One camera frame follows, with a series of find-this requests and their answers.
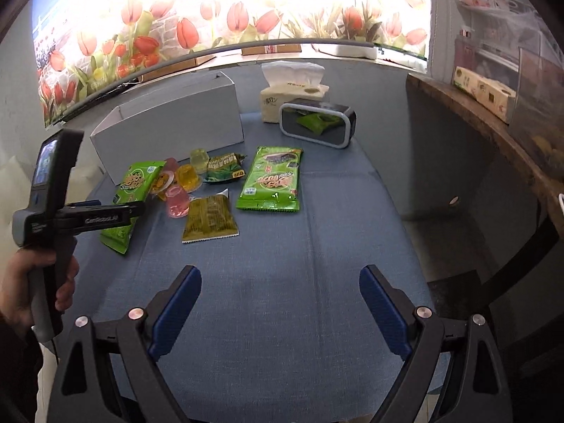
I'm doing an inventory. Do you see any olive green snack packet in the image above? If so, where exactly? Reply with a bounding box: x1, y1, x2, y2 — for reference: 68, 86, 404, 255
182, 189, 240, 244

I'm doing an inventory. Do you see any black mirror clock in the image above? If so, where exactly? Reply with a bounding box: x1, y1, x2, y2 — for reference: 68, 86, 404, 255
278, 102, 358, 149

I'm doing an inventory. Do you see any person's left forearm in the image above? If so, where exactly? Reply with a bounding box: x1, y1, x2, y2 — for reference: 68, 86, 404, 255
0, 315, 45, 423

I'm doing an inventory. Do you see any clear plastic container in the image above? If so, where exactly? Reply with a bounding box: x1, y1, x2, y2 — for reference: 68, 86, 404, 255
510, 45, 564, 179

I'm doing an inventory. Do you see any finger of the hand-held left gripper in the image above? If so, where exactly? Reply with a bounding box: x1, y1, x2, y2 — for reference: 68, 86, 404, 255
55, 200, 147, 231

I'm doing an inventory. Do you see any tissue pack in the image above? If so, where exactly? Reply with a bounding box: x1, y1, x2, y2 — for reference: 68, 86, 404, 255
259, 61, 331, 124

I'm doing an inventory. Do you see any white foam block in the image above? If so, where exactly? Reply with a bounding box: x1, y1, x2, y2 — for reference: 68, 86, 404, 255
314, 41, 380, 61

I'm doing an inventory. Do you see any pale yellow jelly cup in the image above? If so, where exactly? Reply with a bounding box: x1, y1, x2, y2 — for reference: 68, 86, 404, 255
190, 147, 210, 175

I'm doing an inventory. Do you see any white cardboard box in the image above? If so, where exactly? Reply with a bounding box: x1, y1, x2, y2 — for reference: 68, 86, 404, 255
90, 70, 246, 186

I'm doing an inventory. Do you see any blue tablecloth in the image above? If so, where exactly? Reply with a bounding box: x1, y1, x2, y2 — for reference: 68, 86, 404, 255
55, 110, 452, 423

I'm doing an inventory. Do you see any person's left hand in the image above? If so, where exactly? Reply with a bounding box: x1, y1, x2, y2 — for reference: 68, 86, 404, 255
0, 247, 81, 338

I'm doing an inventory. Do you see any pink bottle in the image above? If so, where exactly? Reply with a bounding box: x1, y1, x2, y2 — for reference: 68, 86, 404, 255
454, 27, 476, 72

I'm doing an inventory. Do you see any tulip wall poster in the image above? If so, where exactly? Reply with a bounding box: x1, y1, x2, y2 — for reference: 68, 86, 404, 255
32, 0, 431, 129

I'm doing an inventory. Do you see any wooden shelf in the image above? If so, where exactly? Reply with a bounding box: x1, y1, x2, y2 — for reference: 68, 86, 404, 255
405, 72, 564, 241

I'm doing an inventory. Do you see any large green snack packet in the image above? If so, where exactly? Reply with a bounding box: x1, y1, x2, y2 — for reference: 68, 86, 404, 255
100, 163, 167, 256
236, 146, 305, 213

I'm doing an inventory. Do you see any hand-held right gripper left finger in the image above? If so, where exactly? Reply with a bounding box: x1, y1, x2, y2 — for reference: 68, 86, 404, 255
46, 265, 203, 423

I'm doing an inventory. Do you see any small dark green snack packet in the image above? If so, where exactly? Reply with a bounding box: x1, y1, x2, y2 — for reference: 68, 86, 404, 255
203, 153, 248, 184

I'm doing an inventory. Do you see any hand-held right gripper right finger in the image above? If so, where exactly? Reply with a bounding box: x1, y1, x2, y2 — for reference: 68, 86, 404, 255
358, 264, 514, 423

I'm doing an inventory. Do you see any beige tissue box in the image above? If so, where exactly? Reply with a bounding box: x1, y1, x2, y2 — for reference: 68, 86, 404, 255
453, 66, 517, 124

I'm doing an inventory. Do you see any flat brown cardboard box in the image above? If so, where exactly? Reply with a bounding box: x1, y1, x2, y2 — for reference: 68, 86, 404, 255
140, 53, 217, 82

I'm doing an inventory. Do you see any orange jelly cup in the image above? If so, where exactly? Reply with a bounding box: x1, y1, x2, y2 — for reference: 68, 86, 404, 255
151, 171, 177, 197

